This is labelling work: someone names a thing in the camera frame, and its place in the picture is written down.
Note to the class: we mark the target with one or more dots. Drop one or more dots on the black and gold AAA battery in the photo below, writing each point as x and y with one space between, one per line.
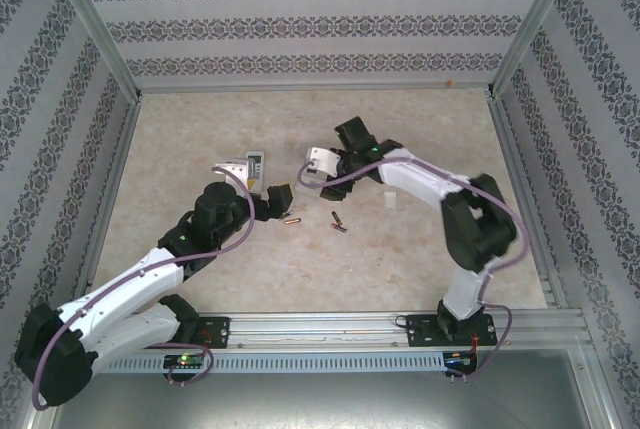
292 221
335 218
339 228

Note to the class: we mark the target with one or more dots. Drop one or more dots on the white remote with display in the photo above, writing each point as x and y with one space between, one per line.
256 164

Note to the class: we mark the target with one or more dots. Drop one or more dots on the white battery cover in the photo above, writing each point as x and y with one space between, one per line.
390 200

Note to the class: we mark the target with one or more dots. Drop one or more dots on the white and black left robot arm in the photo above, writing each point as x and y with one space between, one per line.
125 289

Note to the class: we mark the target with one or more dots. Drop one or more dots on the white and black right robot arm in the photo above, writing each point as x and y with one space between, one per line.
425 179

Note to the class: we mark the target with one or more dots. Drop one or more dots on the circuit board with green light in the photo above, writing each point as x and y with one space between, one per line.
185 361

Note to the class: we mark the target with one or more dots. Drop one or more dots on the grey metal sheet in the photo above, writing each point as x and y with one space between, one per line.
320 404

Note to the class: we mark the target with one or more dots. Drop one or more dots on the small circuit board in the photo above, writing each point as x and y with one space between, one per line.
457 360

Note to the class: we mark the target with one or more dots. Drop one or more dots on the aluminium side rail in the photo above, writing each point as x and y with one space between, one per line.
111 199
529 199

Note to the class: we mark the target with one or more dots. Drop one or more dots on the black left mount plate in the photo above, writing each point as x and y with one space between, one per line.
220 331

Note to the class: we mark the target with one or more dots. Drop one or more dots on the black mount plate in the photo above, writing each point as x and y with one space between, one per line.
220 331
425 331

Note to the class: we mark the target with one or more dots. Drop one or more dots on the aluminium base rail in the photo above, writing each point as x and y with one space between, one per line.
320 329

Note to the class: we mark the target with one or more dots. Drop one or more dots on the black right mount plate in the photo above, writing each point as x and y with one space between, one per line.
425 331

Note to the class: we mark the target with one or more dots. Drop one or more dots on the aluminium frame post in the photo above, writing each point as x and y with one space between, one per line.
535 24
95 24

